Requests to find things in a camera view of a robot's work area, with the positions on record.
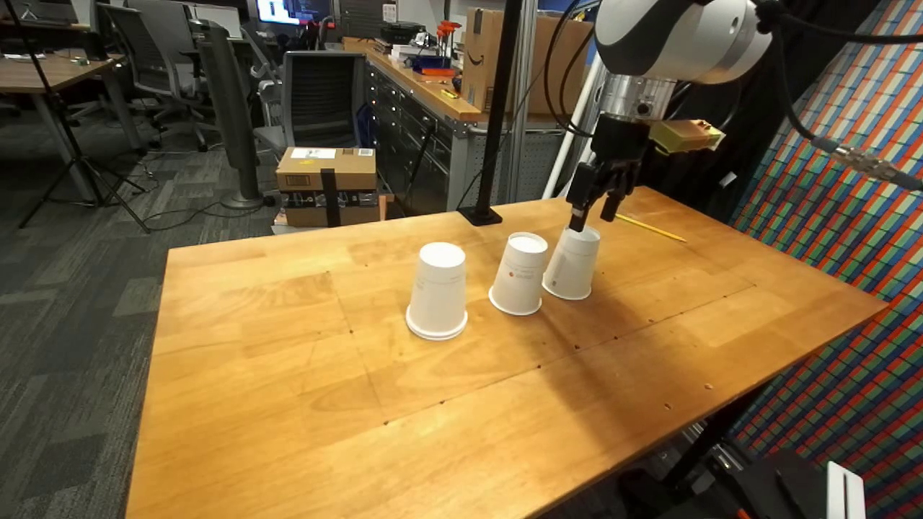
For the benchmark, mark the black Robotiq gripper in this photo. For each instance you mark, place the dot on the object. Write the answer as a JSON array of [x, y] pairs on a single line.
[[622, 149]]

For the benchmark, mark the white paper cup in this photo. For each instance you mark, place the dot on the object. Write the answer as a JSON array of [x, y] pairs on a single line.
[[437, 289], [519, 275], [572, 263]]

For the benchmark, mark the yellow pencil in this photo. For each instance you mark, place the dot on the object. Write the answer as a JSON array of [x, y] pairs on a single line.
[[650, 229]]

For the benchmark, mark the white plastic pipe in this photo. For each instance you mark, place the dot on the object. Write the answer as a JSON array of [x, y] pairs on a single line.
[[567, 145]]

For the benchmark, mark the large brown cardboard box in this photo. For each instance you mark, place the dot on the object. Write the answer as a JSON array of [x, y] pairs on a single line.
[[476, 60]]

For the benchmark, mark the black mesh chair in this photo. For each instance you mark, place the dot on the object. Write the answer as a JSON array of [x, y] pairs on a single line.
[[322, 97]]

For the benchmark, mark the colourful woven patterned cloth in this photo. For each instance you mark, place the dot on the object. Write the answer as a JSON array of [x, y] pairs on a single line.
[[865, 384]]

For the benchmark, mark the black equipment under table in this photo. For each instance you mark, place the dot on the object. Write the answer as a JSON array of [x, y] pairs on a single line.
[[759, 487]]

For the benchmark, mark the lit computer monitor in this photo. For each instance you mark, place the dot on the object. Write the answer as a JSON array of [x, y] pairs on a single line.
[[278, 11]]

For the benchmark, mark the white flat device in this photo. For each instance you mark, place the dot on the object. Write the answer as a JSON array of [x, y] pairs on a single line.
[[842, 495]]

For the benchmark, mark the grey office chair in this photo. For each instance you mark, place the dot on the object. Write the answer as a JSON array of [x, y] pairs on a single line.
[[146, 47]]

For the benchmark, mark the black tripod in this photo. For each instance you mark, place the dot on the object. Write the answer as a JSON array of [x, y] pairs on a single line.
[[61, 118]]

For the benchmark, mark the wooden office desk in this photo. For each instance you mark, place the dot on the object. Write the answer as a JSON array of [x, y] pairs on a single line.
[[46, 73]]

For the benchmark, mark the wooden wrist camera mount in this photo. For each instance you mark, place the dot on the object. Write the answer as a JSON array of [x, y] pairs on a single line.
[[686, 135]]

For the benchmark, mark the black camera stand pole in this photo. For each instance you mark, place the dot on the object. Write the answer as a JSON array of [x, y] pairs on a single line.
[[500, 97]]

